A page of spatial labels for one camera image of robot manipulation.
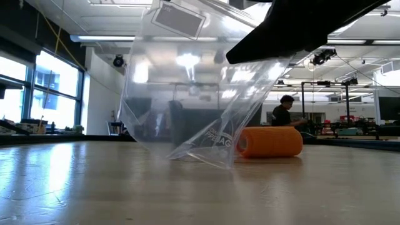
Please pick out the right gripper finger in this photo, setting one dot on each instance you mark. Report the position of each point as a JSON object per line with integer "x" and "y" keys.
{"x": 297, "y": 28}

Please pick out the orange elastic bandage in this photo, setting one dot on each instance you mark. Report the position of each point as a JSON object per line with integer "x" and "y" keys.
{"x": 272, "y": 142}

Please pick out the clear plastic bag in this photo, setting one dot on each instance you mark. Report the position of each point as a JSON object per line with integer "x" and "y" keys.
{"x": 175, "y": 78}

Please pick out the black stand pole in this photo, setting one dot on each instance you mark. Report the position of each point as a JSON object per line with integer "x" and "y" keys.
{"x": 302, "y": 100}
{"x": 347, "y": 103}

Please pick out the person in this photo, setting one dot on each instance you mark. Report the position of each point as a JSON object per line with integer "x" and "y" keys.
{"x": 281, "y": 115}

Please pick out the cluttered workbench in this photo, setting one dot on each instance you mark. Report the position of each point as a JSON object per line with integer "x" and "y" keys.
{"x": 359, "y": 128}

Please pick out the black computer monitor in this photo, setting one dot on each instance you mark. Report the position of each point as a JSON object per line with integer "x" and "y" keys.
{"x": 390, "y": 107}

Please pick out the dark teal plastic bin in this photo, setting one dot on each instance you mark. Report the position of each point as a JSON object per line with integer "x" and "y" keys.
{"x": 187, "y": 122}

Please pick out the black round ceiling device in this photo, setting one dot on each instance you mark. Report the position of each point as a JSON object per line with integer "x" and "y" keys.
{"x": 118, "y": 61}

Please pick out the long ceiling light strip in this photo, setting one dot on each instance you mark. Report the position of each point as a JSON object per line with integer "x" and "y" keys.
{"x": 103, "y": 38}

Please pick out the large framed window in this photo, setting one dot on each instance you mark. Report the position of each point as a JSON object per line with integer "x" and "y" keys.
{"x": 56, "y": 78}

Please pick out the cluttered window bench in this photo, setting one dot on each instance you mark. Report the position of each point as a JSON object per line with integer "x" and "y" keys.
{"x": 28, "y": 126}

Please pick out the black ceiling camera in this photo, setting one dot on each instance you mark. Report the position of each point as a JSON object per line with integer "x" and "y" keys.
{"x": 322, "y": 57}

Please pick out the black aluminium table frame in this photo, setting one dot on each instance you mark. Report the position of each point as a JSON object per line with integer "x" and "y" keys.
{"x": 62, "y": 139}

